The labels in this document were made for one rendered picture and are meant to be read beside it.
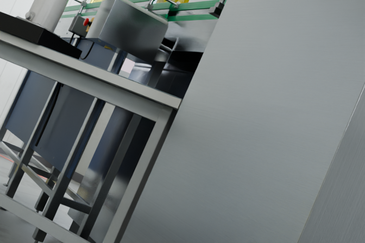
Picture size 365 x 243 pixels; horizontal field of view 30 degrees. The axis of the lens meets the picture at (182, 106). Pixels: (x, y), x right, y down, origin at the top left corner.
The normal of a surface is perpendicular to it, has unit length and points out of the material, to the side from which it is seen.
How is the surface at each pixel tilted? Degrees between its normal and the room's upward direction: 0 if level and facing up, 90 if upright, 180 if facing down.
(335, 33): 90
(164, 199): 90
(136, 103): 90
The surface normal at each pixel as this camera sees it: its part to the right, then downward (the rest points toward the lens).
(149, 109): -0.44, -0.27
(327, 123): -0.83, -0.40
